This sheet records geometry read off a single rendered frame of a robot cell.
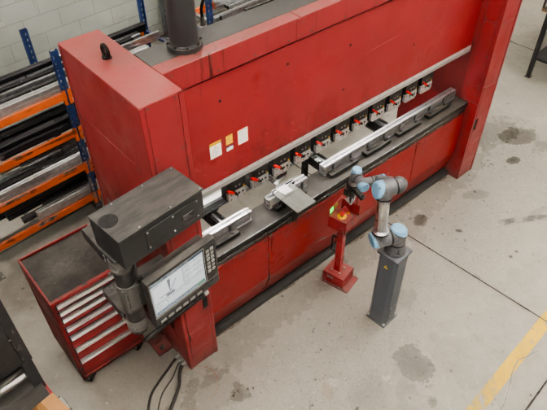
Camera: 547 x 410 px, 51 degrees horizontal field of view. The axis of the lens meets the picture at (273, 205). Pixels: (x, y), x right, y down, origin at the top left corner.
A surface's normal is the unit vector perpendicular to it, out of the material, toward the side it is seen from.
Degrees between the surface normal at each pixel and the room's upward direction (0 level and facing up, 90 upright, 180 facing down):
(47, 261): 0
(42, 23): 90
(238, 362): 0
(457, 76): 90
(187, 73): 90
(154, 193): 0
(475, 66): 90
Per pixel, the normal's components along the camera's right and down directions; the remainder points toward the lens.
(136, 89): 0.00, -0.73
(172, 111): 0.66, 0.51
